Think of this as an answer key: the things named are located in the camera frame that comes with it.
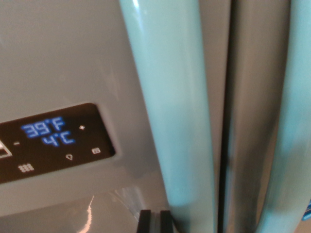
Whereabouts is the grey fridge door with display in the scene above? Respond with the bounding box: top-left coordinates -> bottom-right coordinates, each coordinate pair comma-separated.
0,0 -> 231,233

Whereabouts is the teal handle on plain door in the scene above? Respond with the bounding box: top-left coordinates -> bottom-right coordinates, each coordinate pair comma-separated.
254,0 -> 311,233

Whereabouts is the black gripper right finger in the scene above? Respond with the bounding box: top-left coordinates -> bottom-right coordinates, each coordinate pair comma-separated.
160,209 -> 174,233

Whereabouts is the plain grey fridge door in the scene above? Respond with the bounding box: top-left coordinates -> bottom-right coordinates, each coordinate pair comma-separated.
223,0 -> 311,233

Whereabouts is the blue bar sticker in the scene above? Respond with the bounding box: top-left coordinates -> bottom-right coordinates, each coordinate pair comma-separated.
301,196 -> 311,222

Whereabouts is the black temperature display panel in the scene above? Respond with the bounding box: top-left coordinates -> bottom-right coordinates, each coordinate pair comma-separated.
0,102 -> 117,184

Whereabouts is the teal handle beside display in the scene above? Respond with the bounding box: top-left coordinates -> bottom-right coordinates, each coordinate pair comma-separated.
119,0 -> 220,233

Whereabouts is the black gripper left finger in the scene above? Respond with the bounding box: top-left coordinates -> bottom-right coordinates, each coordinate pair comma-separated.
137,209 -> 152,233

